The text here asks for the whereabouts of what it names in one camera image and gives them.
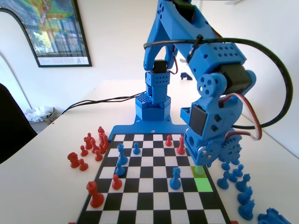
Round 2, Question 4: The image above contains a box with crumpled paper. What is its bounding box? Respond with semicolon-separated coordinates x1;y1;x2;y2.
24;105;58;124

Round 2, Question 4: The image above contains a blue chess queen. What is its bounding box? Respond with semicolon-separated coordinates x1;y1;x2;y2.
169;167;182;190

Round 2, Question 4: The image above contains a blue base plate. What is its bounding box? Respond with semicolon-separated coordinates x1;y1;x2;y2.
109;114;190;143

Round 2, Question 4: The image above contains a red chess king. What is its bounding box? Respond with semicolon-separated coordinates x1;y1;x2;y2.
86;181;105;208

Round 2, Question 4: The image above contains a thick black camera cable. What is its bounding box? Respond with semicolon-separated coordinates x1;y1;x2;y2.
143;38;294;130

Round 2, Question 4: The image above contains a white door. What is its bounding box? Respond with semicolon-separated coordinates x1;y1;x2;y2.
174;44;199;80

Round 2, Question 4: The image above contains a black white chessboard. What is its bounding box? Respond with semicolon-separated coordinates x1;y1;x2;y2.
76;133;232;224

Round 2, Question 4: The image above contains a black power cable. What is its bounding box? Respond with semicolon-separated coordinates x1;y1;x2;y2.
61;92;143;115
61;106;136;115

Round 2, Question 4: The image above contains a red chess queen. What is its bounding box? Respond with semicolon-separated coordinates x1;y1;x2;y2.
176;136;186;155

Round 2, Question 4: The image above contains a blue chess rook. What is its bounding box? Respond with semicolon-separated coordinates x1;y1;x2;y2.
258;211;274;224
268;207;292;224

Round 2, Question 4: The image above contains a black framed poster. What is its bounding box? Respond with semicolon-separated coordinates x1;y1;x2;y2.
0;0;93;68

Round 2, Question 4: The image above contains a blue chess king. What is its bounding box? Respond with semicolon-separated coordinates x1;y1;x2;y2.
116;143;128;165

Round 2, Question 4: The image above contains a blue chess knight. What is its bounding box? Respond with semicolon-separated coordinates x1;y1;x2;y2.
238;199;256;221
237;186;254;206

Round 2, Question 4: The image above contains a blue gripper camera mount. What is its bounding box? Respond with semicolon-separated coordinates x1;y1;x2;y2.
180;106;192;126

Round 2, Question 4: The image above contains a red white black servo wire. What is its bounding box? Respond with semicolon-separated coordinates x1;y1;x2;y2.
221;92;263;141

